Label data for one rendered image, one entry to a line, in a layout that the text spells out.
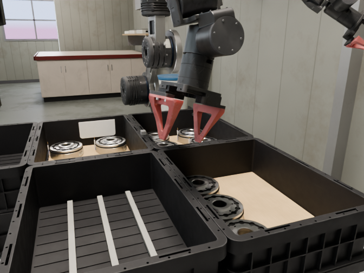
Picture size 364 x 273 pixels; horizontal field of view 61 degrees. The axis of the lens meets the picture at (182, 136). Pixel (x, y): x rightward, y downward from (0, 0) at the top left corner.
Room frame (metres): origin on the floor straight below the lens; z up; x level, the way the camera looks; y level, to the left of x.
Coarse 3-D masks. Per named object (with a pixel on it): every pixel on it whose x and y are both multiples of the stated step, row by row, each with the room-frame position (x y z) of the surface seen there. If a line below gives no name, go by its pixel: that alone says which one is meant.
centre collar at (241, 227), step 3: (240, 225) 0.50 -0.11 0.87; (243, 225) 0.50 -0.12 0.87; (246, 225) 0.50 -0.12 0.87; (234, 228) 0.49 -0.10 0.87; (237, 228) 0.49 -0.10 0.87; (240, 228) 0.49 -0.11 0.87; (243, 228) 0.49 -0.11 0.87; (246, 228) 0.49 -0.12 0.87; (249, 228) 0.49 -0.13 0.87; (252, 228) 0.49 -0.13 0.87; (234, 231) 0.48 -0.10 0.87; (237, 231) 0.48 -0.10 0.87; (252, 231) 0.48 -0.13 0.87; (237, 234) 0.47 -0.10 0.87
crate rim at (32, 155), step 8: (56, 120) 1.02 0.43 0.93; (64, 120) 1.02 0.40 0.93; (72, 120) 1.03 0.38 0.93; (80, 120) 1.04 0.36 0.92; (128, 120) 1.06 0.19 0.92; (40, 128) 0.92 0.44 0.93; (136, 128) 0.93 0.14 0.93; (40, 136) 0.86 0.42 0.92; (144, 136) 0.84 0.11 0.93; (32, 144) 0.78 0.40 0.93; (144, 144) 0.79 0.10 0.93; (32, 152) 0.72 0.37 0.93; (120, 152) 0.72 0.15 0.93; (128, 152) 0.72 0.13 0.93; (32, 160) 0.66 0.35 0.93; (56, 160) 0.67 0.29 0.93; (64, 160) 0.66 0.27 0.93
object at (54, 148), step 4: (56, 144) 0.97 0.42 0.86; (76, 144) 0.97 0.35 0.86; (80, 144) 0.97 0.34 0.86; (52, 148) 0.92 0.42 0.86; (56, 148) 0.92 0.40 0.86; (60, 148) 0.93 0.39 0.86; (64, 148) 0.92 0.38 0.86; (68, 148) 0.92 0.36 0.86; (72, 148) 0.93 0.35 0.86; (76, 148) 0.93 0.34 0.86; (56, 152) 0.90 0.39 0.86; (60, 152) 0.90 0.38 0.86; (64, 152) 0.90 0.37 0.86
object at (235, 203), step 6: (204, 198) 0.61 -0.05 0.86; (210, 198) 0.61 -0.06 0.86; (228, 198) 0.61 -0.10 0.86; (234, 198) 0.61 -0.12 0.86; (234, 204) 0.58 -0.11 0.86; (240, 204) 0.58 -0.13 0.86; (228, 210) 0.56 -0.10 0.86; (234, 210) 0.56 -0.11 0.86; (240, 210) 0.56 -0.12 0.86; (222, 216) 0.54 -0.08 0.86; (228, 216) 0.54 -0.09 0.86; (234, 216) 0.54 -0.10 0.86
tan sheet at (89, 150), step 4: (84, 148) 1.01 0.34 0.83; (88, 148) 1.01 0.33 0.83; (92, 148) 1.01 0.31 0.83; (128, 148) 1.01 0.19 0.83; (84, 152) 0.97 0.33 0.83; (88, 152) 0.97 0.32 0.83; (92, 152) 0.97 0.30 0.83; (96, 152) 0.97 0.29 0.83; (84, 156) 0.94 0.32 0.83; (48, 160) 0.90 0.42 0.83
